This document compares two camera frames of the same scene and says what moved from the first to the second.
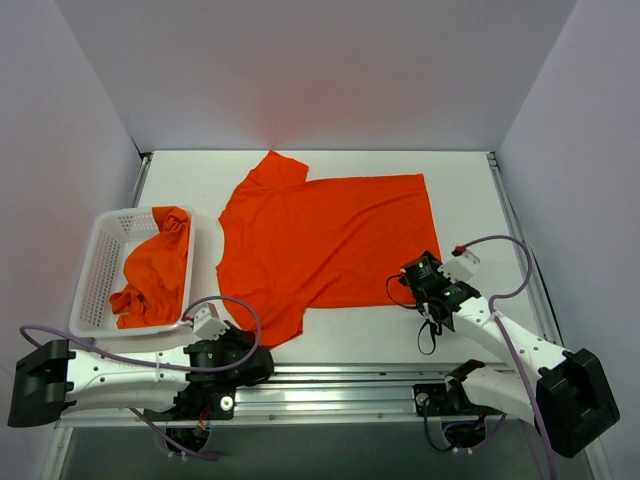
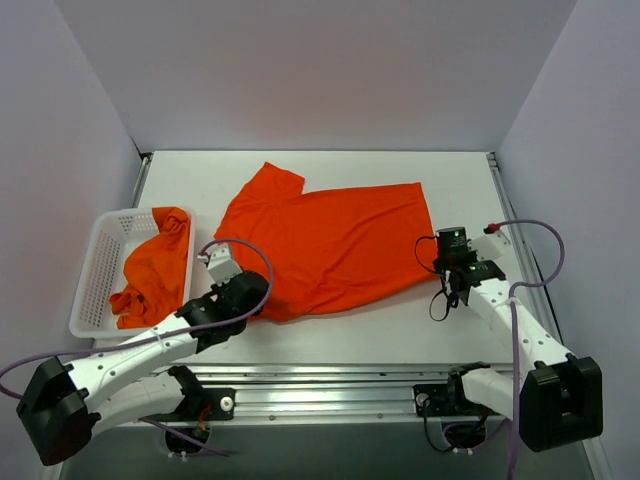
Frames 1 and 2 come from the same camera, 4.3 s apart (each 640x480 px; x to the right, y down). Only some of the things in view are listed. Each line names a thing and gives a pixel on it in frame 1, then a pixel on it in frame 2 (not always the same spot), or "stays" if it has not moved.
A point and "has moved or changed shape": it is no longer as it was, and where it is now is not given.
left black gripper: (255, 358) to (251, 288)
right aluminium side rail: (542, 310) stays
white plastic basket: (112, 236) stays
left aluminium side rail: (144, 166) stays
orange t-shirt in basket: (155, 273) stays
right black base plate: (446, 400) stays
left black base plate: (196, 402) stays
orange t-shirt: (287, 243) has moved or changed shape
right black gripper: (414, 273) to (451, 257)
